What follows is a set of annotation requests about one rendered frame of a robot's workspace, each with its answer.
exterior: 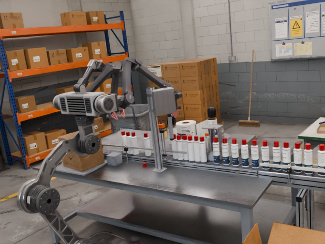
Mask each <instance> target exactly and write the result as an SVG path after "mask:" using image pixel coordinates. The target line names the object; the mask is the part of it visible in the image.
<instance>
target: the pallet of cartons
mask: <svg viewBox="0 0 325 244"><path fill-rule="evenodd" d="M147 69H149V70H150V71H151V72H152V73H154V74H155V75H156V76H158V77H159V78H160V79H162V80H163V81H165V82H167V83H170V84H171V85H172V86H173V87H174V89H175V90H176V91H178V90H179V91H180V92H181V93H182V98H180V99H177V105H178V106H181V109H179V110H178V113H177V117H176V122H179V121H185V120H193V121H196V124H198V123H201V122H203V121H205V120H207V119H209V117H208V116H207V109H208V108H209V107H214V108H215V109H216V117H215V118H217V124H218V125H224V122H223V121H221V112H220V96H219V84H218V71H217V59H216V57H214V58H201V59H188V60H180V61H169V62H160V63H155V64H151V65H147ZM148 83H149V87H154V89H155V87H158V89H160V87H159V86H157V85H156V84H155V83H153V82H152V81H150V80H149V81H148ZM166 117H167V114H164V115H159V116H157V118H158V124H159V123H160V122H162V123H165V127H164V128H163V129H165V128H167V127H168V125H167V121H166ZM166 131H167V129H166Z"/></svg>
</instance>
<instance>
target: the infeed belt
mask: <svg viewBox="0 0 325 244"><path fill-rule="evenodd" d="M103 152H104V153H112V152H116V153H122V155H126V154H124V153H123V151H117V150H108V149H103ZM129 156H138V157H146V154H145V153H139V155H133V154H131V155H129ZM146 158H154V155H153V154H151V156H149V157H146ZM167 159H168V160H171V161H180V162H188V163H197V164H205V165H213V166H222V167H230V168H242V169H250V170H259V169H260V168H261V167H262V166H259V168H257V169H254V168H252V165H249V167H248V168H243V167H242V164H239V166H238V167H234V166H232V163H230V165H227V166H225V165H223V162H221V163H220V164H218V165H216V164H214V161H208V160H207V162H206V163H201V162H195V161H193V162H190V161H189V160H188V161H185V160H178V159H173V156H167Z"/></svg>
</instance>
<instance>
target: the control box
mask: <svg viewBox="0 0 325 244"><path fill-rule="evenodd" d="M151 92H152V100H153V108H154V115H155V116H159V115H164V114H169V113H174V112H176V102H175V92H174V88H171V87H167V88H165V89H163V88H161V89H158V90H153V91H151Z"/></svg>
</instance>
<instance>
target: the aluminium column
mask: <svg viewBox="0 0 325 244"><path fill-rule="evenodd" d="M153 90H154V87H147V88H146V92H147V94H152V92H151V91H153ZM147 100H148V108H149V109H154V108H153V100H152V97H147ZM149 119H150V127H151V135H152V143H153V151H154V159H155V167H156V170H160V171H161V170H162V169H163V160H162V151H161V143H160V135H159V127H158V118H157V116H155V115H154V112H149Z"/></svg>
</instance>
